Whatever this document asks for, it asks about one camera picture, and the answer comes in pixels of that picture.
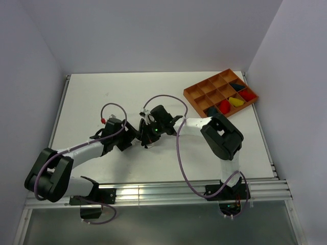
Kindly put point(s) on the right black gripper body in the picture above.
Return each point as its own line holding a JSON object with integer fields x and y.
{"x": 162, "y": 126}

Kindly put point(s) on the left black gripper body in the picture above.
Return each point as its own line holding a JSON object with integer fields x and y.
{"x": 124, "y": 137}

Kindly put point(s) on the navy patterned sock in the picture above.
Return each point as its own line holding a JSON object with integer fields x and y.
{"x": 212, "y": 111}

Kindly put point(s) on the red Christmas sock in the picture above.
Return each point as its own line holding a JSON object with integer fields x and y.
{"x": 224, "y": 107}

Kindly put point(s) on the black white striped sock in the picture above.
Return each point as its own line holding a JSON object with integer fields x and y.
{"x": 148, "y": 140}

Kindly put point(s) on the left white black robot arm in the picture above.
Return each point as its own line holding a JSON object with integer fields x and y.
{"x": 50, "y": 177}

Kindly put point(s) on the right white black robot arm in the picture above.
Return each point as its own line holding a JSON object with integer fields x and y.
{"x": 222, "y": 137}

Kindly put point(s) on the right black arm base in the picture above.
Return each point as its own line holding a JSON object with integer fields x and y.
{"x": 238, "y": 192}

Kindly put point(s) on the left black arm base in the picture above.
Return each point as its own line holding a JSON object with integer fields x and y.
{"x": 97, "y": 207}

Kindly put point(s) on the orange compartment tray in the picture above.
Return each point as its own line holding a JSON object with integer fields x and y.
{"x": 213, "y": 90}

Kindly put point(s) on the yellow rolled sock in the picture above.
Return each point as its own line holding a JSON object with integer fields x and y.
{"x": 235, "y": 102}

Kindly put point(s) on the dark green rolled sock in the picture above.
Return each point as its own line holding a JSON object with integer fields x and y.
{"x": 237, "y": 87}

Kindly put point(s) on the red rolled sock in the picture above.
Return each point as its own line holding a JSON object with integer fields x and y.
{"x": 247, "y": 96}

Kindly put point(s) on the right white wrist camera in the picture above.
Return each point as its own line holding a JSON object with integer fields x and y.
{"x": 145, "y": 114}

